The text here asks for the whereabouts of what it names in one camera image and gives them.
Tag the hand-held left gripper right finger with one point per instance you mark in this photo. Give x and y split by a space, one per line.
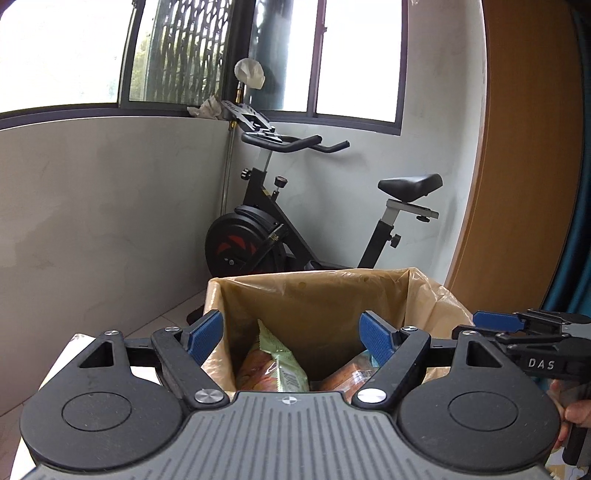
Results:
376 337

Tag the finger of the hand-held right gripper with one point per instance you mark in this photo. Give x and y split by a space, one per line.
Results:
496 321
480 333

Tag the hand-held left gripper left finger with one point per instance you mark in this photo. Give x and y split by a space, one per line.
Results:
205 334

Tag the plastic-lined cardboard box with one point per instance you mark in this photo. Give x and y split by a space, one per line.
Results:
314 314

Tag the light green snack bag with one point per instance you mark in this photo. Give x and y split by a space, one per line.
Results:
284 367

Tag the person's right hand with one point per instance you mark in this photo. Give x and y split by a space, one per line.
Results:
579 413

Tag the orange snack packet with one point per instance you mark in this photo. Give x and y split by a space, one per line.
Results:
346 378
256 374

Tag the black exercise bike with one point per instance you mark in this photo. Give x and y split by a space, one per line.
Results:
258 230

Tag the brass metal pipe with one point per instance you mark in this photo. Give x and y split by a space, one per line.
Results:
227 175

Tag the wooden door panel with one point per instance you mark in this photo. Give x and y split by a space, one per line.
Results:
521 161

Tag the crumpled white cloth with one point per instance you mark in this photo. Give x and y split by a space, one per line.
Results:
205 107

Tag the white plastic bag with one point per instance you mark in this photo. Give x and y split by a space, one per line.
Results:
249 73

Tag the small sliding window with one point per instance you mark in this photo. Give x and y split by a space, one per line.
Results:
355 60

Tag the large sliding window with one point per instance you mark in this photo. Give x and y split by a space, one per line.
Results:
60 50

